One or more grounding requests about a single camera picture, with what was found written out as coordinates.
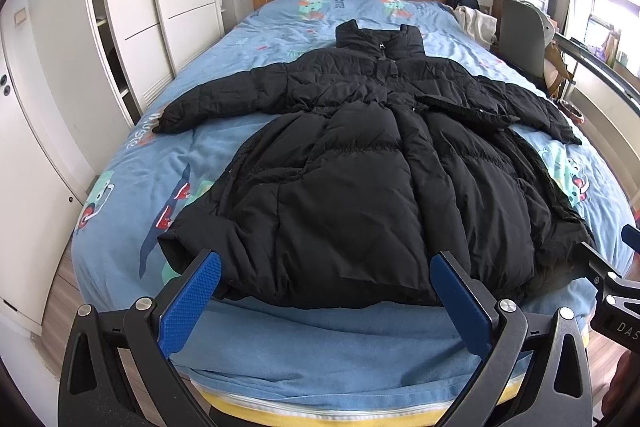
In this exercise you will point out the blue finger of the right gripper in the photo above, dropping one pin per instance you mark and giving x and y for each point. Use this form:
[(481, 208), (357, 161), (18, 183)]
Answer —
[(631, 237)]

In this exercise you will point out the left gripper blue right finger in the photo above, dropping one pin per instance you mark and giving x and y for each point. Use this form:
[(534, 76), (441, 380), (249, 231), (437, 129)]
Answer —
[(494, 334)]

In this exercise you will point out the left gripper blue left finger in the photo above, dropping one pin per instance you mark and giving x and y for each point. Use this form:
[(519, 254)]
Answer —
[(156, 328)]

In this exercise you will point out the black puffer coat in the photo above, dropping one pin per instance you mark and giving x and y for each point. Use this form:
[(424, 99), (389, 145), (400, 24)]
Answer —
[(376, 158)]

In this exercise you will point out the blue dinosaur print bed sheet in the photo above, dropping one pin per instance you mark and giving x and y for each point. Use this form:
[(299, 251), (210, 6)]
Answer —
[(380, 362)]

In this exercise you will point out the yellow brown garment on chair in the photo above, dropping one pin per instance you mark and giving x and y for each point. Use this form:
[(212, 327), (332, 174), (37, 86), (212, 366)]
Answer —
[(556, 75)]

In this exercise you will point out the grey desk chair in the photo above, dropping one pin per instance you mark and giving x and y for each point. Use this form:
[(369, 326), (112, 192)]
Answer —
[(525, 32)]

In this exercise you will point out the white cloth bag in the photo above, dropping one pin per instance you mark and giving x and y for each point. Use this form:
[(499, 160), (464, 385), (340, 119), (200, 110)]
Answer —
[(479, 26)]

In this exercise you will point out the white door with handle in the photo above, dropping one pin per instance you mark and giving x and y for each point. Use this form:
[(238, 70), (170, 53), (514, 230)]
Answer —
[(42, 208)]

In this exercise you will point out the desk with metal frame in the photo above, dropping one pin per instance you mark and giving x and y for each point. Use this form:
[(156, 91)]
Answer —
[(597, 67)]

